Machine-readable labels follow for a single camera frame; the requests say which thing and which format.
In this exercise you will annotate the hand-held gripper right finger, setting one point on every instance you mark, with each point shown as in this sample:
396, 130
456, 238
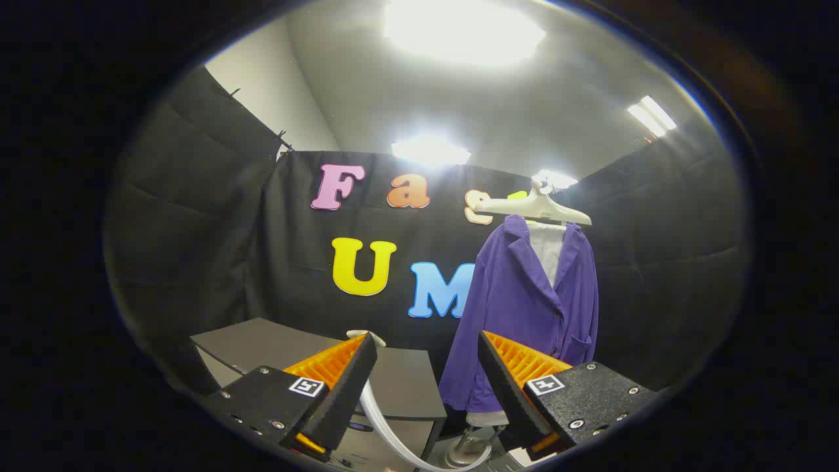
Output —
505, 387

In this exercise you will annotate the black backdrop cloth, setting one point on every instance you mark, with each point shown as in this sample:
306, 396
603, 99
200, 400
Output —
295, 262

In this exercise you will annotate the metal garment stand base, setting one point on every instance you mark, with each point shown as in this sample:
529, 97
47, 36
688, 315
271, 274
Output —
467, 449

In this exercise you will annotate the ceiling light panel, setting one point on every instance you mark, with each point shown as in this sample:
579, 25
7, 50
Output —
429, 151
651, 116
459, 29
557, 179

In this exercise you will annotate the white shirt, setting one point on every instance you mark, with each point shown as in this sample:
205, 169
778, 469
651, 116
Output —
547, 252

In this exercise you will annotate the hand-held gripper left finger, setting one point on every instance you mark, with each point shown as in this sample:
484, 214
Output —
341, 393

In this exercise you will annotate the white garment steamer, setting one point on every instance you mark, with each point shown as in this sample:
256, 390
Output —
383, 426

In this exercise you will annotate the white clothes hanger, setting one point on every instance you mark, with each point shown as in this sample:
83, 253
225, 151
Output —
524, 206

